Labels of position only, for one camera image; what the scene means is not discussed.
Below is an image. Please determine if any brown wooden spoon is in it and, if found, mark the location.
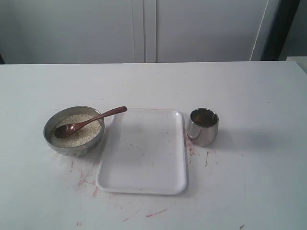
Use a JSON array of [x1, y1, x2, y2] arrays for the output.
[[54, 106, 128, 138]]

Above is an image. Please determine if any stainless steel cup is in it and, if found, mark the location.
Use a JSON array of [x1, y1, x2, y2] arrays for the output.
[[186, 108, 219, 147]]

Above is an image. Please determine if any steel bowl of rice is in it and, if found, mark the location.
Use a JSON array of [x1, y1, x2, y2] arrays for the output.
[[43, 106, 105, 157]]

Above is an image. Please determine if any white plastic tray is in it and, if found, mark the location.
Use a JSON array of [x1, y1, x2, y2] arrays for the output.
[[96, 108, 188, 195]]

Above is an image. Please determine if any white cabinet in background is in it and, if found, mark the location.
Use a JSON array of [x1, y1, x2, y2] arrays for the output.
[[0, 0, 279, 64]]

